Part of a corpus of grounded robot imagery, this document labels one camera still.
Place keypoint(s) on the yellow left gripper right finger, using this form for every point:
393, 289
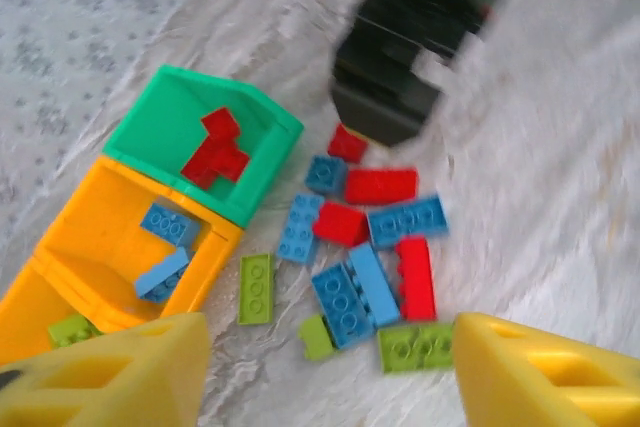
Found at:
550, 387

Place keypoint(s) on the orange plastic bin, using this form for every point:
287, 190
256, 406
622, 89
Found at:
100, 197
20, 317

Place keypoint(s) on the green plastic bin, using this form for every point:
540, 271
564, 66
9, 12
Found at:
160, 112

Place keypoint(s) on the small lime green lego brick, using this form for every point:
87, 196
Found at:
316, 338

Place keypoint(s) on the small red lego brick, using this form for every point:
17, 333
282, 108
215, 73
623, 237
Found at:
347, 143
220, 123
234, 162

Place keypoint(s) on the lime green lego plate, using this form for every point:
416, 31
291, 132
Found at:
257, 288

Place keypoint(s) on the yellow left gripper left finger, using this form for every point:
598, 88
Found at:
100, 387

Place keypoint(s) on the small blue lego brick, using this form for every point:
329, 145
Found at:
326, 173

